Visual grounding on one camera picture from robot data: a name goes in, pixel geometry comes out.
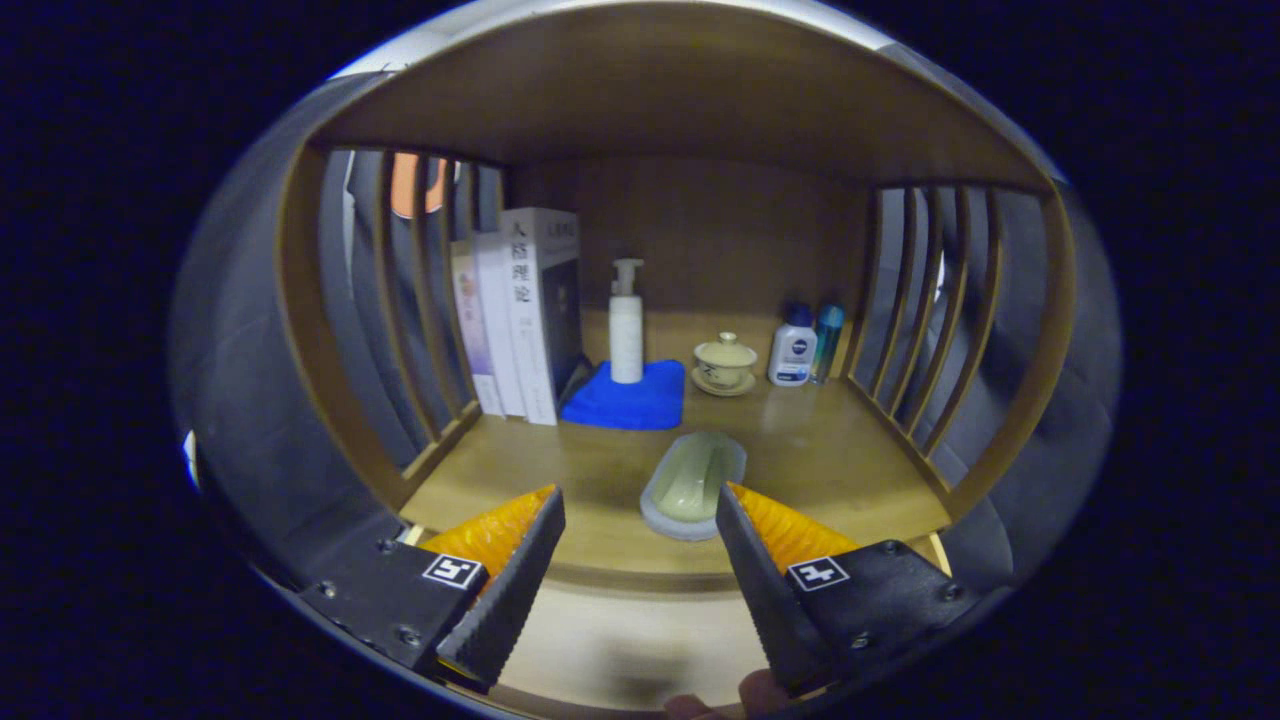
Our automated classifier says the thick white and black book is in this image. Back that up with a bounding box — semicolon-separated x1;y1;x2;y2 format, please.
500;207;591;427

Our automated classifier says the wooden cabinet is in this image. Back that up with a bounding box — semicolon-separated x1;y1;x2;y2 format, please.
275;0;1081;601

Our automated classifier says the pale purple book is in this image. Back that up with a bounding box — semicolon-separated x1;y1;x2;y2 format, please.
450;240;506;418

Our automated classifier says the pale green dish grey base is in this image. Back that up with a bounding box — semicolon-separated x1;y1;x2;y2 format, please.
640;431;748;542

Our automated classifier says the wooden countertop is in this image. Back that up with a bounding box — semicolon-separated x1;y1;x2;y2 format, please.
400;310;951;591

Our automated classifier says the blue cloth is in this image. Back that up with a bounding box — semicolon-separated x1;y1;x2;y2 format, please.
560;360;687;432

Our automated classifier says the white lotion bottle blue cap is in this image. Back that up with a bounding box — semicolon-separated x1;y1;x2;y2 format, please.
768;303;819;388

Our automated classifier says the white pump bottle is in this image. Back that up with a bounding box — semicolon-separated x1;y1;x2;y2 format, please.
609;259;646;385

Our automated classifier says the beige lidded tea cup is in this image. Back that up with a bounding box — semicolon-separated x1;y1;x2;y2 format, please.
692;332;759;398

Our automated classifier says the teal bottle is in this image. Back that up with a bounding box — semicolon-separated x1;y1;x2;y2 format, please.
812;305;846;385

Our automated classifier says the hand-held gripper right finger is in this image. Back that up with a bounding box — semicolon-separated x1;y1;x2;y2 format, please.
715;482;986;696

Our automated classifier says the thin white book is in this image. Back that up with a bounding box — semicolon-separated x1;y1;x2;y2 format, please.
472;232;528;419

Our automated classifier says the black backdrop cloth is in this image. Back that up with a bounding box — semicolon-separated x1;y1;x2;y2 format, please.
170;70;1121;591

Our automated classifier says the wooden drawer with black knob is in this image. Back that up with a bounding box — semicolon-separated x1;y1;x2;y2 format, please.
400;525;956;719

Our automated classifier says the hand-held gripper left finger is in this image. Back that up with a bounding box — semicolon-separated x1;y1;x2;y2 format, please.
300;484;567;691

